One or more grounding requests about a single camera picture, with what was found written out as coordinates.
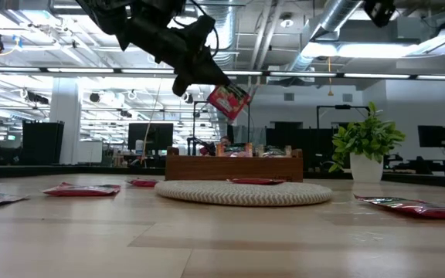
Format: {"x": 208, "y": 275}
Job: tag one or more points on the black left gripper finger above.
{"x": 207, "y": 73}

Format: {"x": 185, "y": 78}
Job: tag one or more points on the red tea bag packet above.
{"x": 83, "y": 189}
{"x": 228, "y": 101}
{"x": 143, "y": 182}
{"x": 419, "y": 208}
{"x": 255, "y": 180}

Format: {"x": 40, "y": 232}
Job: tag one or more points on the orange tea bag packet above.
{"x": 235, "y": 149}

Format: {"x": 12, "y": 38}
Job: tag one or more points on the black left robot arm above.
{"x": 102, "y": 11}

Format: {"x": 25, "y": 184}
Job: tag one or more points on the long ceiling light strip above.
{"x": 303, "y": 73}

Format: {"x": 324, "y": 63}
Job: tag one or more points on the brown wooden compartment box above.
{"x": 234, "y": 168}

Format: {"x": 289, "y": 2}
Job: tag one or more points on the white bottle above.
{"x": 139, "y": 146}

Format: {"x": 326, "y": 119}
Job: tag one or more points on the round woven beige placemat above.
{"x": 245, "y": 195}

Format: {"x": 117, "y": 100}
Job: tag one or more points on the white pillar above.
{"x": 65, "y": 119}

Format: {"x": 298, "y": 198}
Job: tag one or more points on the white cabinet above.
{"x": 90, "y": 151}

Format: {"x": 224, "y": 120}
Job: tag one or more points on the black tall cabinet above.
{"x": 43, "y": 142}

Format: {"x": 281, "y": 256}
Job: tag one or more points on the green plant in white pot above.
{"x": 365, "y": 135}

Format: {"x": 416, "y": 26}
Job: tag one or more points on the black desk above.
{"x": 427, "y": 166}

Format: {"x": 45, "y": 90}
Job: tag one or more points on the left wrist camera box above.
{"x": 181, "y": 87}

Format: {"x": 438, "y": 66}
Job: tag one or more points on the silver ventilation duct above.
{"x": 226, "y": 23}
{"x": 338, "y": 15}

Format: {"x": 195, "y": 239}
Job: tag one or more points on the black metal frame rig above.
{"x": 342, "y": 107}

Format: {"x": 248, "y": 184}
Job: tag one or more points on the black aluminium table frame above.
{"x": 72, "y": 171}

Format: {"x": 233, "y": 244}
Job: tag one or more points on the black wall monitor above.
{"x": 433, "y": 136}

